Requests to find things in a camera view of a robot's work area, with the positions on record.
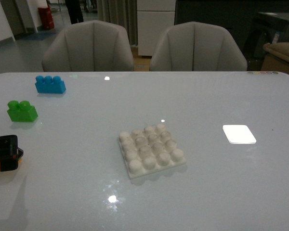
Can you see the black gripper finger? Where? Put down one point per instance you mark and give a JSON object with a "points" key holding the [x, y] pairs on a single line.
{"points": [[11, 138]]}

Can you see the white studded base plate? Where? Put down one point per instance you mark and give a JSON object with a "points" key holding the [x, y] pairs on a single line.
{"points": [[149, 150]]}

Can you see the green toy block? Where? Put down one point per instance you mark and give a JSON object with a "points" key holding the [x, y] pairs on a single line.
{"points": [[22, 111]]}

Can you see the blue toy block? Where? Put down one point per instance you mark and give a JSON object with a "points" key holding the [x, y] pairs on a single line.
{"points": [[49, 84]]}

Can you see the left beige chair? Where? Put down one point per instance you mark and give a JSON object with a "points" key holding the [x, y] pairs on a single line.
{"points": [[92, 46]]}

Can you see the beige chair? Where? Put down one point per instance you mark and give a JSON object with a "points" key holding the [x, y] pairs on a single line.
{"points": [[196, 46], [92, 46]]}

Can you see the person in dark trousers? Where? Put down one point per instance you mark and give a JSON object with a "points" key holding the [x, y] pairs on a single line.
{"points": [[74, 11]]}

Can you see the grey curtain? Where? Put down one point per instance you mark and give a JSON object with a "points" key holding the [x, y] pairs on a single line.
{"points": [[120, 12]]}

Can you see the white cabinet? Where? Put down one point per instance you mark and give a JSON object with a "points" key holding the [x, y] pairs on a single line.
{"points": [[153, 17]]}

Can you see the right beige chair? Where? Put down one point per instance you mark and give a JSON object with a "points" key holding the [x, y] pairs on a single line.
{"points": [[196, 46]]}

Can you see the brown cardboard box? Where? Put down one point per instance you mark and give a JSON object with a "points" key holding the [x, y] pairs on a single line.
{"points": [[276, 58]]}

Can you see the dark desk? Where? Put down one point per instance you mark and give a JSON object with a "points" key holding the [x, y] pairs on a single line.
{"points": [[266, 27]]}

